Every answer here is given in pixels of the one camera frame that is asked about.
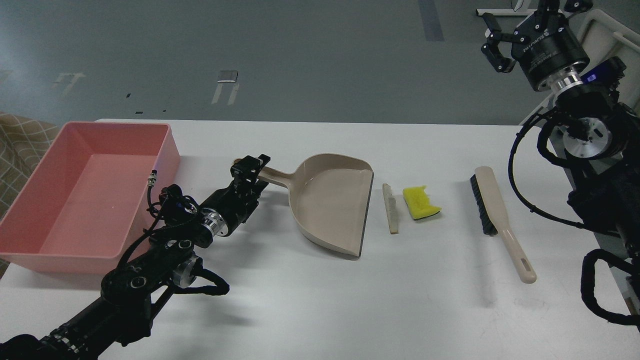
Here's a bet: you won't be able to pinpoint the beige patterned cloth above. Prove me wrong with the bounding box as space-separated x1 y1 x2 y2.
0 112 60 218

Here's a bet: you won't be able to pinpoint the beige plastic dustpan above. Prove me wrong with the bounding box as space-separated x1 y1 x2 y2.
257 153 374 258

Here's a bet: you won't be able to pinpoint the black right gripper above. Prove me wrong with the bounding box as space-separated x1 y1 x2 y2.
480 0 594 92

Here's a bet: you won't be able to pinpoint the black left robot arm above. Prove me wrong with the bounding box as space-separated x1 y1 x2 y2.
1 154 271 360

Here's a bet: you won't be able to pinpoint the beige hand brush black bristles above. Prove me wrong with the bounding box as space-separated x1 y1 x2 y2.
470 166 537 284

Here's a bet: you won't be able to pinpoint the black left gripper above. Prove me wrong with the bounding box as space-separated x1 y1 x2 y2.
199 154 271 237

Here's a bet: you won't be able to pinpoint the white floor stand base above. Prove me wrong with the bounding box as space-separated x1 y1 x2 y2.
475 8 535 17

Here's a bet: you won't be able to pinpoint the beige plastic chair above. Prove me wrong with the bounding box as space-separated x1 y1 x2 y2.
534 9 639 111

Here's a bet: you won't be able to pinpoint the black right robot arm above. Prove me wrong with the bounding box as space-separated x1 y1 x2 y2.
476 0 639 327

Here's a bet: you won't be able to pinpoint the pink plastic bin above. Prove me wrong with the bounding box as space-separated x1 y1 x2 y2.
0 121 181 275

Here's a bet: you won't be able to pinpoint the yellow sponge piece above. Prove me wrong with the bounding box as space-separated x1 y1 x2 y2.
402 185 442 221

